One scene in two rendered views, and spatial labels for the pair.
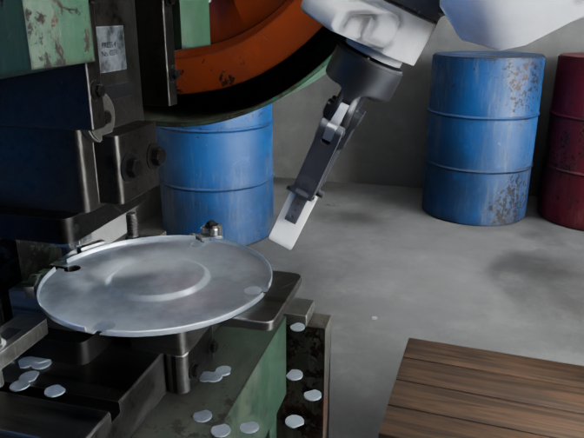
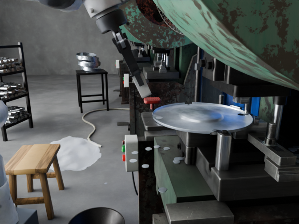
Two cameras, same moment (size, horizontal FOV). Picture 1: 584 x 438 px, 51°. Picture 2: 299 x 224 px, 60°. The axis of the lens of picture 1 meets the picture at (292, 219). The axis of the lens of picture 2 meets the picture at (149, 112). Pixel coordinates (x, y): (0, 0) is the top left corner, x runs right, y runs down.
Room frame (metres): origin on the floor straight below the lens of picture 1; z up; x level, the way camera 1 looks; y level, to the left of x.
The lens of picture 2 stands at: (1.34, -0.25, 1.01)
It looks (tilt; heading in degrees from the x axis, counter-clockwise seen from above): 16 degrees down; 158
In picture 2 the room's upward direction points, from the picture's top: straight up
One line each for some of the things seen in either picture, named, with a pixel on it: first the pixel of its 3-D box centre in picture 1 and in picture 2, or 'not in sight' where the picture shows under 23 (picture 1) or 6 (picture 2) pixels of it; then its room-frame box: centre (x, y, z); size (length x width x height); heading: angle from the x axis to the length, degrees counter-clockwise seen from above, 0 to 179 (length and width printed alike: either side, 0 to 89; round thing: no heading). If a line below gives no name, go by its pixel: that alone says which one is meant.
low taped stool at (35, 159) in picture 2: not in sight; (36, 180); (-0.22, -0.36, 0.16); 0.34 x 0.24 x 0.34; 164
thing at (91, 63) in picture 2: not in sight; (91, 81); (-2.37, 0.36, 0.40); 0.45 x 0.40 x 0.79; 177
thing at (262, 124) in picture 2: (77, 285); (239, 122); (0.75, 0.29, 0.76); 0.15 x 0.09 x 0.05; 165
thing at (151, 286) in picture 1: (158, 277); (200, 115); (0.71, 0.17, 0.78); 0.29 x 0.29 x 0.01
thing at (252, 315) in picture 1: (196, 328); (184, 137); (0.70, 0.12, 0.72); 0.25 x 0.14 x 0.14; 75
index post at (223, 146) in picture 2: (212, 250); (223, 149); (0.88, 0.12, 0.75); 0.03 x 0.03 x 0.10; 75
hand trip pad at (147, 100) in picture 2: not in sight; (152, 107); (0.37, 0.16, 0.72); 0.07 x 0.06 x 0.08; 75
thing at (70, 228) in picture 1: (62, 210); (245, 88); (0.75, 0.30, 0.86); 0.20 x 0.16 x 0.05; 165
